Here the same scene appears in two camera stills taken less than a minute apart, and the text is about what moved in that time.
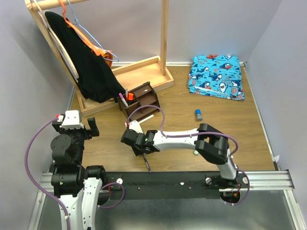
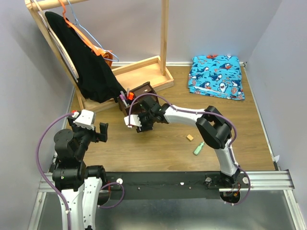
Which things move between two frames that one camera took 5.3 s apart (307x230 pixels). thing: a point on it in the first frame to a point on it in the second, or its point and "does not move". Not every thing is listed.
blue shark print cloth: x=216 y=75 does not move
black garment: x=98 y=82 does not move
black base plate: x=172 y=185 does not move
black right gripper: x=136 y=152 to x=143 y=128
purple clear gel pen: x=147 y=163 to x=123 y=95
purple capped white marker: x=123 y=99 does not move
